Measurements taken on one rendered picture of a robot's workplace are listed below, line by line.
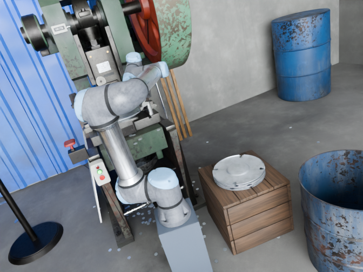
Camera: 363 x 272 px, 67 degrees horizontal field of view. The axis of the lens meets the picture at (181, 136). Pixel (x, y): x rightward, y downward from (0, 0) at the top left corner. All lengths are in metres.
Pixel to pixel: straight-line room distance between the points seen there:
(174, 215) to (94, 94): 0.59
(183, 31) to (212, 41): 1.82
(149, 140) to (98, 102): 0.77
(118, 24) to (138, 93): 0.76
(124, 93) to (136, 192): 0.44
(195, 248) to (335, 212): 0.59
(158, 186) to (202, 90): 2.32
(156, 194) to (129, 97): 0.42
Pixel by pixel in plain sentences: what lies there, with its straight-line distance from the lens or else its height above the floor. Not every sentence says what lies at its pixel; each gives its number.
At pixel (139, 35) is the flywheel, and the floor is 1.16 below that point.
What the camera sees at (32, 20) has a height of 1.39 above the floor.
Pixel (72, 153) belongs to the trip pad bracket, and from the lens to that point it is 1.63.
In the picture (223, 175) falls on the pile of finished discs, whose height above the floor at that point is 0.39.
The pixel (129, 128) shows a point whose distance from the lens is 1.70.
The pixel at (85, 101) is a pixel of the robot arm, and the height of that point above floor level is 1.06.
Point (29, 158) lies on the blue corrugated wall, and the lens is 3.11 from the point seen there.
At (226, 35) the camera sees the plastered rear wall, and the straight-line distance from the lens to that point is 3.41.
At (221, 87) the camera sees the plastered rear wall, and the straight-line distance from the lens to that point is 3.44.
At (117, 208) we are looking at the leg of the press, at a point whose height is 0.27.
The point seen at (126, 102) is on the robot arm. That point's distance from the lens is 0.95.
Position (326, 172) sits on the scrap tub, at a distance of 1.56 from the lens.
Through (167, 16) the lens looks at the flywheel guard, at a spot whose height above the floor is 1.24.
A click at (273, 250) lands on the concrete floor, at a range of 1.67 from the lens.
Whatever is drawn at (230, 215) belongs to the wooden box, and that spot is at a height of 0.28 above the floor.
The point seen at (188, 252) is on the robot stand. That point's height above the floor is 0.30.
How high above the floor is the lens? 1.27
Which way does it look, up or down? 25 degrees down
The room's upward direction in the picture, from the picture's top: 15 degrees counter-clockwise
